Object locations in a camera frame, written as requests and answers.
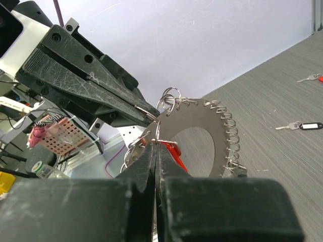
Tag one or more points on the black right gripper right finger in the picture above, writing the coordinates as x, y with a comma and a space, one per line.
220, 209

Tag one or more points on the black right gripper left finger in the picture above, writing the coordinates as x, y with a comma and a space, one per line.
119, 209

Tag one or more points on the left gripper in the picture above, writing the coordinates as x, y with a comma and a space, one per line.
69, 71

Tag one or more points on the key with red white tag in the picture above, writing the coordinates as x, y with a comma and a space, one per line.
175, 152

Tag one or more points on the pink perforated basket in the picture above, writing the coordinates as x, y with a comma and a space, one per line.
56, 133

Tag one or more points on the key with black tag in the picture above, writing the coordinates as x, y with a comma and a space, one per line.
302, 126

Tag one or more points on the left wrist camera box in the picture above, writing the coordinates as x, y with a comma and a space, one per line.
23, 25

